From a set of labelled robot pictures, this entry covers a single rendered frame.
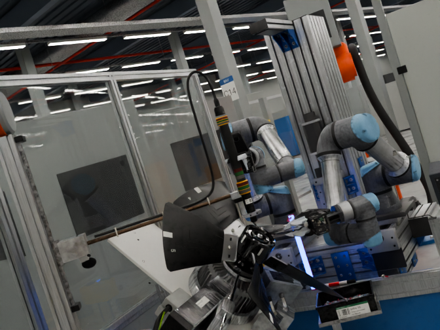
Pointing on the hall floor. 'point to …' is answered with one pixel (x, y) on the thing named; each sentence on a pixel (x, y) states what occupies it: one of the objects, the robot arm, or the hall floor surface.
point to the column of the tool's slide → (36, 235)
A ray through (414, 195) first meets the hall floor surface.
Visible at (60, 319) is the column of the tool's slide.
